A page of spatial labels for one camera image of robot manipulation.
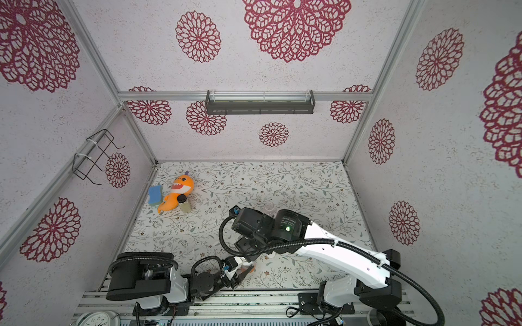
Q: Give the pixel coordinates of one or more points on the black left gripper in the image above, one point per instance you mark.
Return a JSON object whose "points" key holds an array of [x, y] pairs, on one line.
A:
{"points": [[236, 281]]}

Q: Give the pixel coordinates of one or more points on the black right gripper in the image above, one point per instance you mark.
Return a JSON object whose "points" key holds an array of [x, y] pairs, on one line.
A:
{"points": [[248, 244]]}

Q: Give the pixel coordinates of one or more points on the white bottle orange base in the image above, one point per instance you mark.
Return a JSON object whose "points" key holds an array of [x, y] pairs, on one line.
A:
{"points": [[245, 270]]}

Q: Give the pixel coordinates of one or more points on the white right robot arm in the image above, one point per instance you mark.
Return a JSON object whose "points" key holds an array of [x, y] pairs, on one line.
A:
{"points": [[366, 280]]}

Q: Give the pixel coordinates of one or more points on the black capped square bottle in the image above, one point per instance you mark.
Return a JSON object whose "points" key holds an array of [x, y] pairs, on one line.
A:
{"points": [[184, 203]]}

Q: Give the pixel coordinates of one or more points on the orange shark plush toy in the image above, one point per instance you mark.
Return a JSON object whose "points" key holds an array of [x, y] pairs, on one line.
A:
{"points": [[183, 185]]}

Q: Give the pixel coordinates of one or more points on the blue green sponge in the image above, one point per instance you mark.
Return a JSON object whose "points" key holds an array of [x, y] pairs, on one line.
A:
{"points": [[155, 195]]}

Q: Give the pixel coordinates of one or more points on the white dial gauge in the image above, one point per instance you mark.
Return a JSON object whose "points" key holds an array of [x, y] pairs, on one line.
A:
{"points": [[101, 318]]}

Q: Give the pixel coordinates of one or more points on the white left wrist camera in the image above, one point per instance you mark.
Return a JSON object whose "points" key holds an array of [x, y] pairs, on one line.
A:
{"points": [[231, 265]]}

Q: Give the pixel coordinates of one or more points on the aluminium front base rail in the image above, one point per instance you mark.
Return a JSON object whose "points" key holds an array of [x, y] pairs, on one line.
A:
{"points": [[240, 307]]}

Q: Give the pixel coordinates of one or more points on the grey wall shelf rail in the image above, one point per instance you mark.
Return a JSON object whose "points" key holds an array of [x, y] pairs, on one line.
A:
{"points": [[260, 103]]}

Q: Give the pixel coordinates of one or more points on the black wire wall rack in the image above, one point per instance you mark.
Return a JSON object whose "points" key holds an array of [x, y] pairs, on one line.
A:
{"points": [[97, 146]]}

